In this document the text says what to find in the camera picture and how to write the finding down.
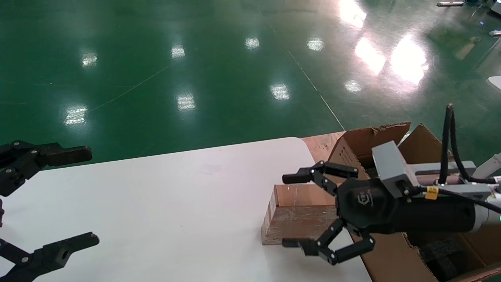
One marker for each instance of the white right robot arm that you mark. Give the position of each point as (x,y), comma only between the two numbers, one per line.
(487,215)

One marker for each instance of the white table on bar feet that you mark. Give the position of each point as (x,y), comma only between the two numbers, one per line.
(450,4)

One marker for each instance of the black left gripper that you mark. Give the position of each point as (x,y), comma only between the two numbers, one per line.
(1,213)

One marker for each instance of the big open cardboard box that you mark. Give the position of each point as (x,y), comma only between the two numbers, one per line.
(391,258)

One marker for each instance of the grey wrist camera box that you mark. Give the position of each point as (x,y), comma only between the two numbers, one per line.
(389,164)

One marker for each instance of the large white work table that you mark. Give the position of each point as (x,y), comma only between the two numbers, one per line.
(495,82)

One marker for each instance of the small brown cardboard box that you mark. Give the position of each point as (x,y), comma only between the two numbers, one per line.
(301,219)

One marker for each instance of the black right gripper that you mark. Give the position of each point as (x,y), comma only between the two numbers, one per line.
(372,211)

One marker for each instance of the black foam block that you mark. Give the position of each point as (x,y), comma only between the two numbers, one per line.
(442,254)

